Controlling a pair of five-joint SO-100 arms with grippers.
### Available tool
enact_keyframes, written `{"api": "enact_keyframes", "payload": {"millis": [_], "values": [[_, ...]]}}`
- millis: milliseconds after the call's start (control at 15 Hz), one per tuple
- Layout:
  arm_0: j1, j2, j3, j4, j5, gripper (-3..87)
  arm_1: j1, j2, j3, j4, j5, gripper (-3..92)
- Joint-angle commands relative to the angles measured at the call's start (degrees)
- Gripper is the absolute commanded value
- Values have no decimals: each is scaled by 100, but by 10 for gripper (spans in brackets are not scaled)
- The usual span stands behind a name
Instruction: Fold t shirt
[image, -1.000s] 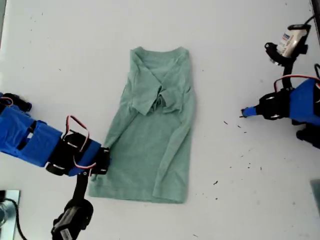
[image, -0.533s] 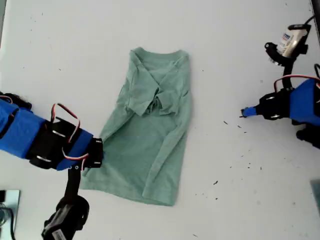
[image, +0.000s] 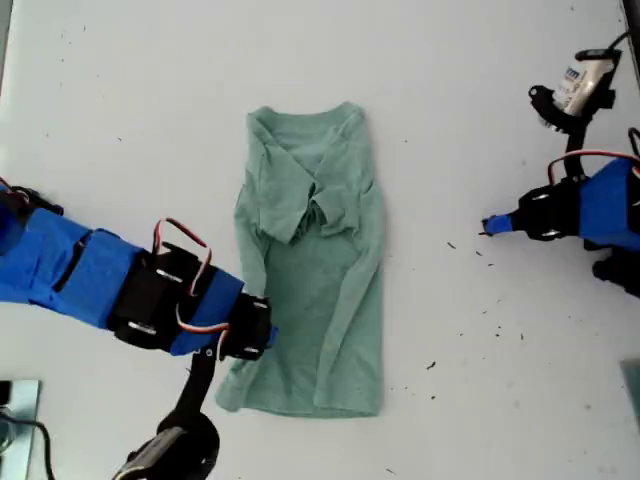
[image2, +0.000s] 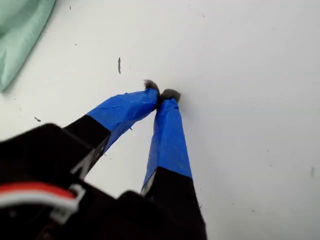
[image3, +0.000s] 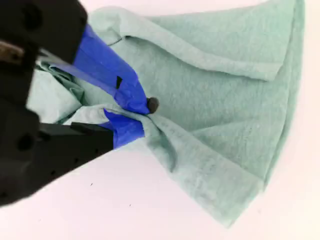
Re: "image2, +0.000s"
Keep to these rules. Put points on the green t-shirt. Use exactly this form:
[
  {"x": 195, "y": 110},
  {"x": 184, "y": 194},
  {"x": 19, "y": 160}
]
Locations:
[{"x": 20, "y": 37}]

